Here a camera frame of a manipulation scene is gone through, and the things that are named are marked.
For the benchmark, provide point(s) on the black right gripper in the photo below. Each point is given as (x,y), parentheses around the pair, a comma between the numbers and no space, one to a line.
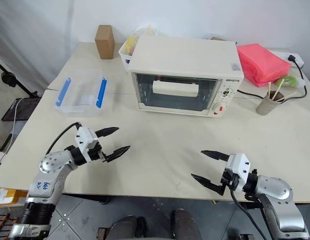
(230,181)

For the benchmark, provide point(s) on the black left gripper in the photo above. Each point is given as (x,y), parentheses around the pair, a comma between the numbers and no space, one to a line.
(97,153)

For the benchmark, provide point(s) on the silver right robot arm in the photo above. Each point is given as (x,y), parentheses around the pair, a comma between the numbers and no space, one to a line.
(277,192)

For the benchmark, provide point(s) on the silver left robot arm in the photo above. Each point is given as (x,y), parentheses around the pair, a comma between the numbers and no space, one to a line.
(53,165)

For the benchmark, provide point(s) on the white toaster oven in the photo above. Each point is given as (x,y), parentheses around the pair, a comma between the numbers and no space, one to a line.
(182,55)

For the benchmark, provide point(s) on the blue box clip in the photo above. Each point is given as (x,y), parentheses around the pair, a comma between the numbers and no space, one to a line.
(63,90)
(101,92)

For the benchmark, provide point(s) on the clear plastic storage box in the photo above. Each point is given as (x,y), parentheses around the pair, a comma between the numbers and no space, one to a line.
(78,100)

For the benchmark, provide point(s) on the dark rounded shape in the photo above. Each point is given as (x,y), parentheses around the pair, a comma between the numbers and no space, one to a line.
(185,223)

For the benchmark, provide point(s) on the grey paper cup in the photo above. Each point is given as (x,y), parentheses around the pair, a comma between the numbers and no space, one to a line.
(266,106)

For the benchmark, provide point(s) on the white plastic basket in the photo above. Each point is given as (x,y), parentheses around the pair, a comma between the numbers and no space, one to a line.
(123,53)

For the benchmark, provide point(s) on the brown cardboard box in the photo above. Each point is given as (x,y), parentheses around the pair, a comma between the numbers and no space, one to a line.
(105,45)

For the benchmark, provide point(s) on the wooden chopstick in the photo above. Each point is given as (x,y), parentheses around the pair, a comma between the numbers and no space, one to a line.
(269,88)
(279,87)
(288,96)

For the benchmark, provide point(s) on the black floor mat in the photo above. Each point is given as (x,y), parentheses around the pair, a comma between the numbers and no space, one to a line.
(20,110)

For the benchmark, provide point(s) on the yellow items in bag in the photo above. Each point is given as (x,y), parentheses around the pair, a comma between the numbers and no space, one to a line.
(132,41)

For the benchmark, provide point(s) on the green tape roll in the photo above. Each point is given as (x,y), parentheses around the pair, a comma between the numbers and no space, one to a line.
(287,82)

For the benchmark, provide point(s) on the yellow cardboard box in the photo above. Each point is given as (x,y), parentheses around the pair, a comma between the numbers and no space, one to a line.
(8,196)

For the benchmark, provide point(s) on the pink wrapped package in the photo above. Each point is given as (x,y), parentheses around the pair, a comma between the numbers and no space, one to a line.
(262,62)

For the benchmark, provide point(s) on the black tripod stand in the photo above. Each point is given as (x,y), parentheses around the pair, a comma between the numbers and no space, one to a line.
(8,79)

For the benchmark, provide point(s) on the white power strip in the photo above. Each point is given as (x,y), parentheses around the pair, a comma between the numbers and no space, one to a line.
(281,54)

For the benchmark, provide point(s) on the black power plug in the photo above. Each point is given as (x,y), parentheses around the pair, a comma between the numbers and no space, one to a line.
(292,58)

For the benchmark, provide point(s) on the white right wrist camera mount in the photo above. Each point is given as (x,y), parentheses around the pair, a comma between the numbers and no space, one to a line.
(238,166)

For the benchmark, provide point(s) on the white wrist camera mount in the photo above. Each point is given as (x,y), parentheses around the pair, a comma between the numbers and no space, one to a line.
(238,166)
(85,136)

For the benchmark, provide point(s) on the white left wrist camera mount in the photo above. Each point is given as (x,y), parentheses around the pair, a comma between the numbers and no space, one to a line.
(85,136)

